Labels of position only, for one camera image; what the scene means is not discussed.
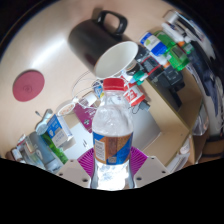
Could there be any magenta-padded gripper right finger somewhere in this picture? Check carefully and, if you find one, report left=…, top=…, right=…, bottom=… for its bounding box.
left=128, top=146, right=171, bottom=188

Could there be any clear red-capped water bottle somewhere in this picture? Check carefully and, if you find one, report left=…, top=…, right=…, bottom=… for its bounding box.
left=89, top=77, right=135, bottom=191

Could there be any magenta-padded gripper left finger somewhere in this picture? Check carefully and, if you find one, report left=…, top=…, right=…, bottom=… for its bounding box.
left=54, top=147, right=98, bottom=189

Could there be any green plastic bottle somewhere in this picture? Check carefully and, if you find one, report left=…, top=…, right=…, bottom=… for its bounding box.
left=154, top=30, right=191, bottom=72

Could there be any white bottle blue label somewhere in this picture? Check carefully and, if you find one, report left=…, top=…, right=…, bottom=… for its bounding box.
left=139, top=31, right=169, bottom=58

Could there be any magenta pouch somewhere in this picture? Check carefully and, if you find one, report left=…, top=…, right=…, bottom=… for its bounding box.
left=73, top=102, right=98, bottom=134

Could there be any light blue hairbrush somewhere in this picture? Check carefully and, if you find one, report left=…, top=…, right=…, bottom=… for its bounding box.
left=34, top=109, right=54, bottom=134

